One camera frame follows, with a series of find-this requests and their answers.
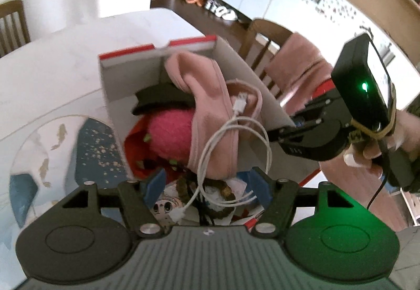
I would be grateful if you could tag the wooden slatted chair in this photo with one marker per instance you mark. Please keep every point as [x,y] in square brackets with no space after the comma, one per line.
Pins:
[13,31]

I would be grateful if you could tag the pink fabric hat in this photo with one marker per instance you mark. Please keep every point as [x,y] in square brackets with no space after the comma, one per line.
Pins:
[203,80]

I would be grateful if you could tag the white patterned slippers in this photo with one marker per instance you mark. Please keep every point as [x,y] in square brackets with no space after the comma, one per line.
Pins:
[223,10]

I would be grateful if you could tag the red cardboard box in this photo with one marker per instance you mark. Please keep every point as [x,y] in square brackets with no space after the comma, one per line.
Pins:
[124,80]

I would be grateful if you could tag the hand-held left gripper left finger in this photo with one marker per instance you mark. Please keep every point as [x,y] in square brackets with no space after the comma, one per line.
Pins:
[154,186]

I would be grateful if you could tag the red cloth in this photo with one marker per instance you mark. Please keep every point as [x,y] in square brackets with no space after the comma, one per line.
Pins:
[134,145]

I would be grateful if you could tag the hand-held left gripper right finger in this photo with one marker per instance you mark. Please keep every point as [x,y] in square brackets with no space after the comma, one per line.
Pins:
[261,185]

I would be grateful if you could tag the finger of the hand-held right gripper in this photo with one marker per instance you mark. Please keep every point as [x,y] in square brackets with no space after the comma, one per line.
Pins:
[279,134]
[311,111]

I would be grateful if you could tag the person's right hand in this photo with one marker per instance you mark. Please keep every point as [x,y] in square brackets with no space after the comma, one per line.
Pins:
[364,157]

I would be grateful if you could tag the pink garment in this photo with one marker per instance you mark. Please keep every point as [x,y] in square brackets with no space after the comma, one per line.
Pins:
[298,70]

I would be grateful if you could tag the black cloth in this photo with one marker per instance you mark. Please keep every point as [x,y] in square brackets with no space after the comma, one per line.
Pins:
[164,96]

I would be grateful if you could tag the pink fuzzy plush ball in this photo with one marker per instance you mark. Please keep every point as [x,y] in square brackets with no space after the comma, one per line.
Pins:
[170,132]

